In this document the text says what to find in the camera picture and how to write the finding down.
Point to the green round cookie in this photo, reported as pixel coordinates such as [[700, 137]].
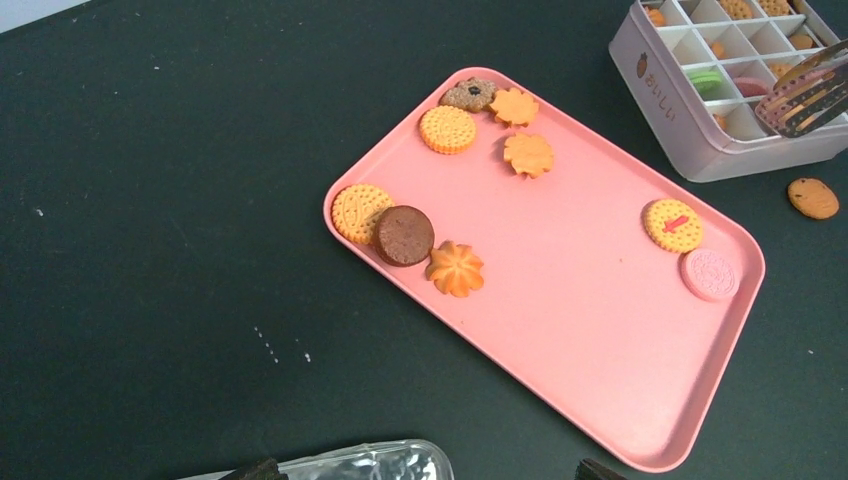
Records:
[[704, 81]]

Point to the pink round cookie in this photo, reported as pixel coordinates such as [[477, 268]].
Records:
[[751, 86], [709, 275]]

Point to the metal serving tongs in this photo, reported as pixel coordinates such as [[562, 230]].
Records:
[[808, 96]]

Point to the dark chocolate round cookie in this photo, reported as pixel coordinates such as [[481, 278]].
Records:
[[403, 236]]

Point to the dotted cracker beside chocolate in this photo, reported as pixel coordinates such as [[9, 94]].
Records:
[[356, 210]]

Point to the round orange cracker cookie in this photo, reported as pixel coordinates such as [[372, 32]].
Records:
[[447, 129]]

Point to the orange flower cookie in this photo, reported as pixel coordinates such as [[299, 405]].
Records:
[[529, 155], [514, 107]]

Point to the brown flower jam cookie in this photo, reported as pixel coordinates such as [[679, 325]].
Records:
[[473, 95]]

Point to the pink cookie tray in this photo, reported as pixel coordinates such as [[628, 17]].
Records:
[[578, 303]]

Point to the clear plastic tin lid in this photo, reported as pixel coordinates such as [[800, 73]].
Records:
[[401, 459]]

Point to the red marked dotted cracker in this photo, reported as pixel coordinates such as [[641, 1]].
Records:
[[673, 225]]

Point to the white divided cookie tin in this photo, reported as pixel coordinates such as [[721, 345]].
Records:
[[717, 135]]

